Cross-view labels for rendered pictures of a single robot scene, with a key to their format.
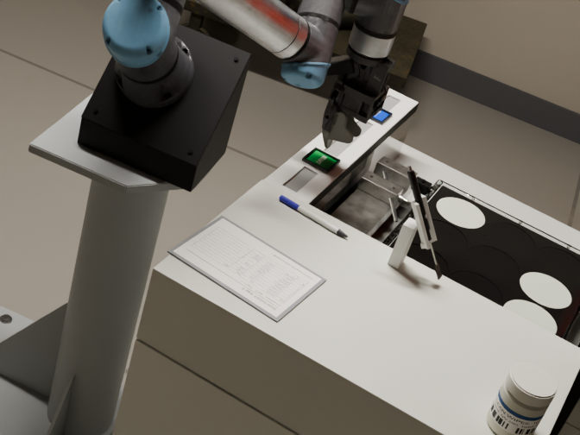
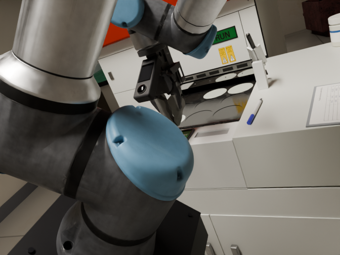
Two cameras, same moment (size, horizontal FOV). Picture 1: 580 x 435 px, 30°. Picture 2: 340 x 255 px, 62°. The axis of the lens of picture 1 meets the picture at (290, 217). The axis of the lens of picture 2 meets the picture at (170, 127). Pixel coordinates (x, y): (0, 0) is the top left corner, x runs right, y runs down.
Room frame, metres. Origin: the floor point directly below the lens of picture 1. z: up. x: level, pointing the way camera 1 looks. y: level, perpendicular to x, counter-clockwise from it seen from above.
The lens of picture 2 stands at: (1.56, 0.66, 1.27)
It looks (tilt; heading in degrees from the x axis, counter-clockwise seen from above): 21 degrees down; 285
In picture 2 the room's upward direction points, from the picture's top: 22 degrees counter-clockwise
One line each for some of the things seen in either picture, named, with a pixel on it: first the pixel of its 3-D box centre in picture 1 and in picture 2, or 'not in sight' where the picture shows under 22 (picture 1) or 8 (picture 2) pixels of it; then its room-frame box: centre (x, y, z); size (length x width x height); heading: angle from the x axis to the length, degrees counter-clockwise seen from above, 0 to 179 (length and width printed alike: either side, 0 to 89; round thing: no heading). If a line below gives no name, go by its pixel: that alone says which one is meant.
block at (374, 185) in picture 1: (380, 187); not in sight; (1.81, -0.15, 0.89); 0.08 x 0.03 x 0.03; 72
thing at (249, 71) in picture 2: not in sight; (218, 86); (1.63, -0.59, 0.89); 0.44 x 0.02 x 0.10; 162
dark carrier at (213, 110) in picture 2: (492, 263); (207, 104); (1.67, -0.39, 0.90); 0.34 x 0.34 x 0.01; 72
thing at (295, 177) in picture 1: (337, 167); (153, 161); (1.85, -0.06, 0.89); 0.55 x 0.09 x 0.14; 162
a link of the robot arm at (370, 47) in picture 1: (372, 39); (146, 38); (1.73, -0.04, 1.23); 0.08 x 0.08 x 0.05
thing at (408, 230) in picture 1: (417, 236); (259, 65); (1.47, -0.21, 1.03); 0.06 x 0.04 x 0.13; 72
